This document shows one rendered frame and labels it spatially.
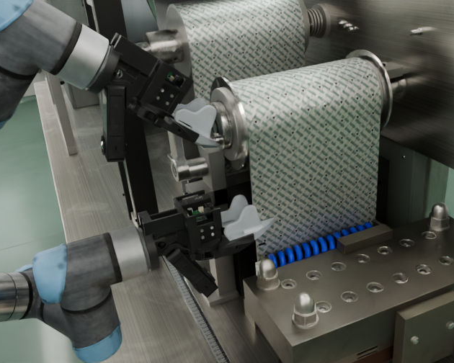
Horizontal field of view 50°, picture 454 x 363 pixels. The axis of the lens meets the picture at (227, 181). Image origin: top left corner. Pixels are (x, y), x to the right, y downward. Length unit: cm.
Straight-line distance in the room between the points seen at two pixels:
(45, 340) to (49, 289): 171
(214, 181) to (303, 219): 16
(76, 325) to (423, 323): 49
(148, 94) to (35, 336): 189
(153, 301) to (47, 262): 33
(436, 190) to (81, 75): 84
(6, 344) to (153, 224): 183
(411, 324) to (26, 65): 61
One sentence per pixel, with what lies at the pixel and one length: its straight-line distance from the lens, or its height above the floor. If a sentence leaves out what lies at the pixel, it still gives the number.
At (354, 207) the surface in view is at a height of 107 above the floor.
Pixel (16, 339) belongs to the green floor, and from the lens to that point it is 249.
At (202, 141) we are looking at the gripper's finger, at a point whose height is 125.
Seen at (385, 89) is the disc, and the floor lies 127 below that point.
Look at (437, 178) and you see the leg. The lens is 120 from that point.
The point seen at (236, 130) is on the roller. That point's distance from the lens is 72.
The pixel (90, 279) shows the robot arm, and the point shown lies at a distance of 71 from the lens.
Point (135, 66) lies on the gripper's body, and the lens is 68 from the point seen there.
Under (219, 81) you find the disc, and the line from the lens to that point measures 77.
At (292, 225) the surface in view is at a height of 107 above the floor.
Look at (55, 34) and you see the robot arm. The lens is 64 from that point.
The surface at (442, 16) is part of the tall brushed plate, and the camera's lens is 85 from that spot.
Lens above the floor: 151
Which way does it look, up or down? 26 degrees down
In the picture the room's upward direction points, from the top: 6 degrees counter-clockwise
